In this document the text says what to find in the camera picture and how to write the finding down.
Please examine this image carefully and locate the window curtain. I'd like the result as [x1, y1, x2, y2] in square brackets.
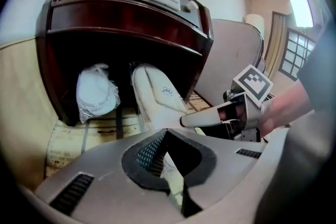
[264, 10, 289, 74]

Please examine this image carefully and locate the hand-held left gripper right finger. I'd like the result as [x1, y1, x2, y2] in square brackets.
[167, 127, 290, 224]

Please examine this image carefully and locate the beige bed base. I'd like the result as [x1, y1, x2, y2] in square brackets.
[0, 36, 62, 187]

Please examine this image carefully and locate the armchair with blue seat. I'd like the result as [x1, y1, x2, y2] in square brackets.
[194, 18, 266, 111]

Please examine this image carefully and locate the dark wooden nightstand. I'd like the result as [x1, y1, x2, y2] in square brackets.
[35, 0, 215, 128]

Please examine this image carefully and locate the white round knob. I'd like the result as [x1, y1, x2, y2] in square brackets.
[183, 0, 200, 13]

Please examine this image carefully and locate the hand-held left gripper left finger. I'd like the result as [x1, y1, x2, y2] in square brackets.
[33, 127, 186, 224]

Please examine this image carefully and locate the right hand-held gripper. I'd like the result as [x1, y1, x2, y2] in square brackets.
[180, 63, 274, 143]

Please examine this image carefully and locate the person's right forearm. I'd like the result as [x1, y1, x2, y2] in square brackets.
[258, 78, 316, 140]

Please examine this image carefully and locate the dark framed grid window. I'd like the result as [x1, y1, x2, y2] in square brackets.
[278, 28, 317, 82]

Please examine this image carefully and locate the floor lamp with white shade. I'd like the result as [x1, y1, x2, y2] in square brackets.
[245, 13, 265, 35]

